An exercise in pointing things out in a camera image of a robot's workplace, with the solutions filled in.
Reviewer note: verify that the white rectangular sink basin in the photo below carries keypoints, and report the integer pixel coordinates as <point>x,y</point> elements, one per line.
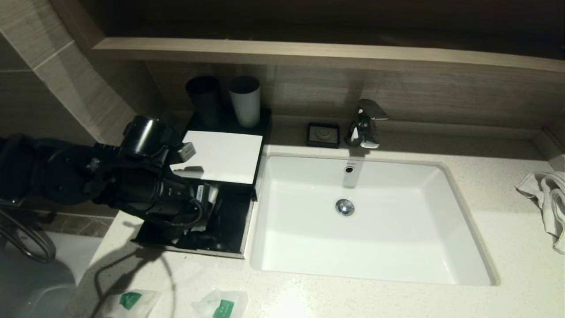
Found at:
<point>375,247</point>

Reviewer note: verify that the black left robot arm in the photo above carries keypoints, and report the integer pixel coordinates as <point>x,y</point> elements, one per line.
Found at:
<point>57,176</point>

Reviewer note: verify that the dark tumbler cup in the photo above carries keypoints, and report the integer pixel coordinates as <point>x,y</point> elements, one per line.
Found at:
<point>204,99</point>

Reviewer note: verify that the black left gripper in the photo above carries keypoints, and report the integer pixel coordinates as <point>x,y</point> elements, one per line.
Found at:
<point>154,194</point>

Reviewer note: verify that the wooden wall shelf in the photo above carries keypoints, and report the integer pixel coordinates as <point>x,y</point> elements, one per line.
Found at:
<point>309,53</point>

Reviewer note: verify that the black glossy box drawer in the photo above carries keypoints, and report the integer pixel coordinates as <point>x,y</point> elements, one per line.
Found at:
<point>229,229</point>

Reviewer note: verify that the chrome sink drain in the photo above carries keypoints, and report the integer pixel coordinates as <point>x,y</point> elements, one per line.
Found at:
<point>344,207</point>

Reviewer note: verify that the chrome sink faucet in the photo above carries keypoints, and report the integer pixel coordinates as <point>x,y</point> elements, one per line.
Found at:
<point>365,126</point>

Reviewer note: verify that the white crumpled towel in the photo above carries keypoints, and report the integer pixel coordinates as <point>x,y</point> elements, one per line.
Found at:
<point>549,198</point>

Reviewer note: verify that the green-label amenity packet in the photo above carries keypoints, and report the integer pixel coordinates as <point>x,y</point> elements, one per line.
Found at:
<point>130,302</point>
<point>220,304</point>

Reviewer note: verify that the black square soap dish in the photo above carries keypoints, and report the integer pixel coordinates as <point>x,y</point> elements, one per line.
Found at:
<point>323,134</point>

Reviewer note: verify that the white ribbed tray mat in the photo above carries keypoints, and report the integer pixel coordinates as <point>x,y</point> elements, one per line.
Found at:
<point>225,154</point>

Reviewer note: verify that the grey tumbler cup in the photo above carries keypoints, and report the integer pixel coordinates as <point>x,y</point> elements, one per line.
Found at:
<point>245,104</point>

